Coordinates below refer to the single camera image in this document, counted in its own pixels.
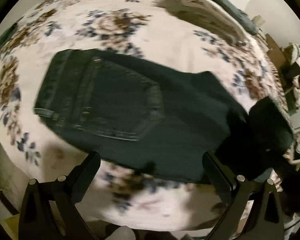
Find dark blue denim jeans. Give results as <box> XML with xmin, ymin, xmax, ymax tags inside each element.
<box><xmin>34</xmin><ymin>49</ymin><xmax>293</xmax><ymax>183</ymax></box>

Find black white jacket on chair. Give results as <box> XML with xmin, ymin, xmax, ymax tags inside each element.
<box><xmin>281</xmin><ymin>42</ymin><xmax>300</xmax><ymax>114</ymax></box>

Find brown cardboard box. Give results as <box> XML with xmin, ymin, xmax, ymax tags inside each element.
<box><xmin>266</xmin><ymin>34</ymin><xmax>288</xmax><ymax>70</ymax></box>

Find floral bed blanket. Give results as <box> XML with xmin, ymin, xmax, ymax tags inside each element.
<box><xmin>0</xmin><ymin>0</ymin><xmax>287</xmax><ymax>231</ymax></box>

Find folded white clothes stack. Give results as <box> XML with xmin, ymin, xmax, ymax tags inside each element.
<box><xmin>155</xmin><ymin>0</ymin><xmax>249</xmax><ymax>45</ymax></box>

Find dark green duvet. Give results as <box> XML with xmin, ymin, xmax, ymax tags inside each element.
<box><xmin>180</xmin><ymin>0</ymin><xmax>260</xmax><ymax>36</ymax></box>

